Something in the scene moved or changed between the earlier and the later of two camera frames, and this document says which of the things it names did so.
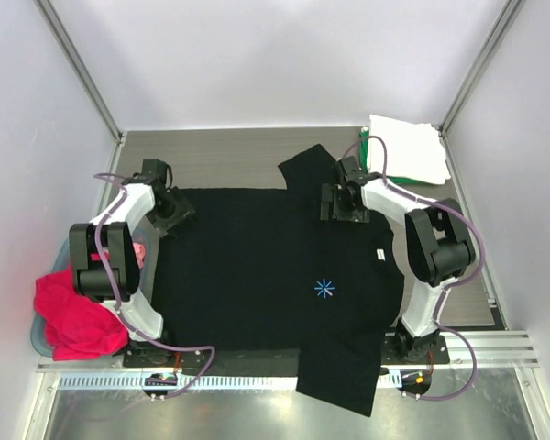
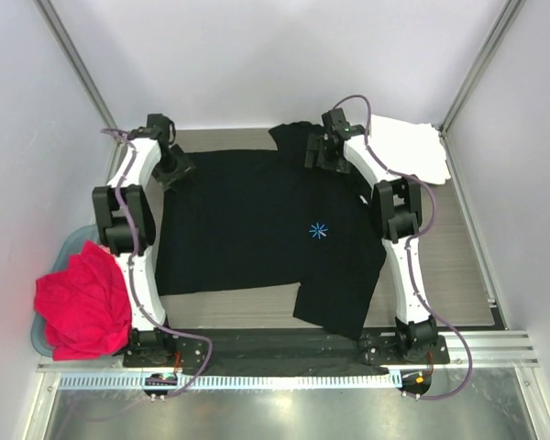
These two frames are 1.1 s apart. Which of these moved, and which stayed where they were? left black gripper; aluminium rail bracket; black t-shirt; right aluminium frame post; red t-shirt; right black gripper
Moved: left black gripper; black t-shirt; right black gripper
Stayed: aluminium rail bracket; right aluminium frame post; red t-shirt
